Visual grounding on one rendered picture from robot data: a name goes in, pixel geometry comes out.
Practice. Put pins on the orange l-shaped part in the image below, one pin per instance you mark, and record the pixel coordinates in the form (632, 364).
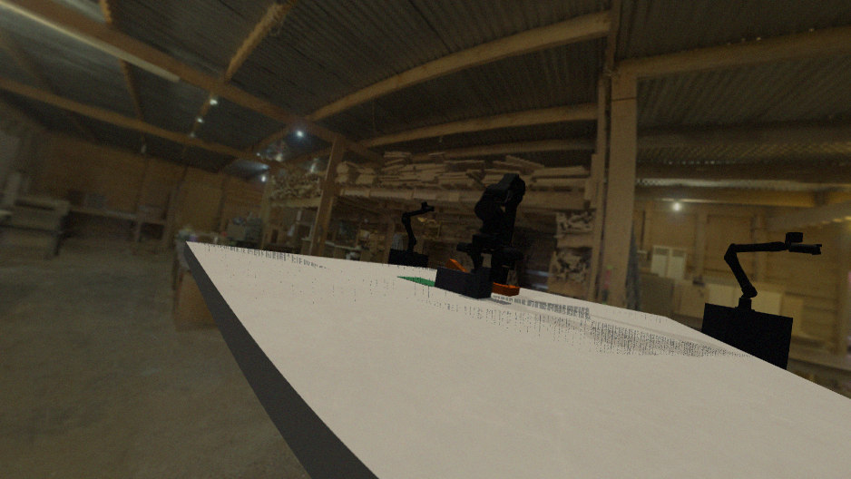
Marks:
(453, 264)

